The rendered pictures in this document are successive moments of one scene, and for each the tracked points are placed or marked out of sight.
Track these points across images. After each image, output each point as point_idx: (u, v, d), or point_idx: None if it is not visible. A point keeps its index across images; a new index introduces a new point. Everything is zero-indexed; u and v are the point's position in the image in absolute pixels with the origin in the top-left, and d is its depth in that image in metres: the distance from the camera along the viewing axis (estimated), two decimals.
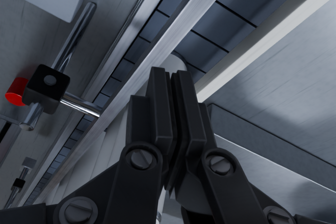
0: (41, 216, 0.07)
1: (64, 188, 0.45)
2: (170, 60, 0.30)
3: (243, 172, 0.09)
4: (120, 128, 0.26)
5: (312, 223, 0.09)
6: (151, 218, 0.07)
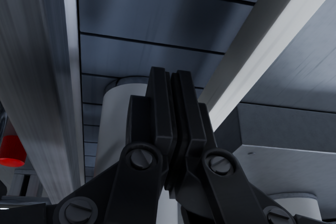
0: (41, 216, 0.07)
1: None
2: (138, 94, 0.19)
3: (243, 172, 0.09)
4: None
5: (312, 223, 0.09)
6: (151, 218, 0.07)
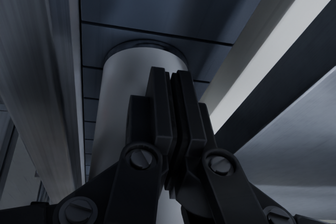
0: (41, 216, 0.07)
1: None
2: (150, 60, 0.16)
3: (243, 172, 0.09)
4: None
5: (312, 223, 0.09)
6: (151, 218, 0.07)
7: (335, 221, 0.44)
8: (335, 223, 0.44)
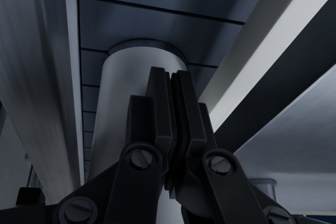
0: (41, 216, 0.07)
1: None
2: (150, 59, 0.16)
3: (243, 172, 0.09)
4: None
5: (312, 223, 0.09)
6: (151, 218, 0.07)
7: None
8: None
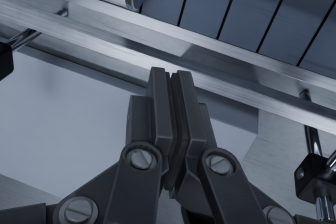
0: (41, 216, 0.07)
1: None
2: None
3: (243, 172, 0.09)
4: None
5: (312, 223, 0.09)
6: (151, 218, 0.07)
7: None
8: None
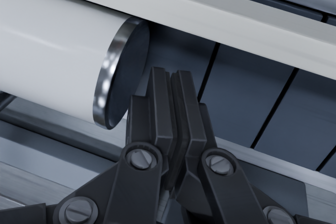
0: (41, 216, 0.07)
1: None
2: None
3: (243, 172, 0.09)
4: None
5: (312, 223, 0.09)
6: (151, 218, 0.07)
7: None
8: None
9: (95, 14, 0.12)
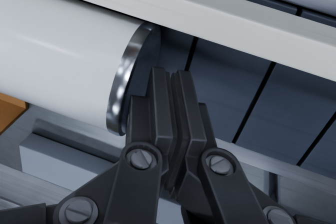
0: (41, 216, 0.07)
1: None
2: None
3: (243, 172, 0.09)
4: None
5: (312, 223, 0.09)
6: (151, 218, 0.07)
7: None
8: None
9: (108, 21, 0.12)
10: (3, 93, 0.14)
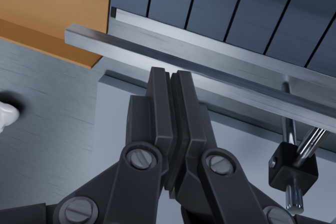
0: (41, 216, 0.07)
1: None
2: None
3: (243, 172, 0.09)
4: None
5: (312, 223, 0.09)
6: (151, 218, 0.07)
7: None
8: None
9: None
10: None
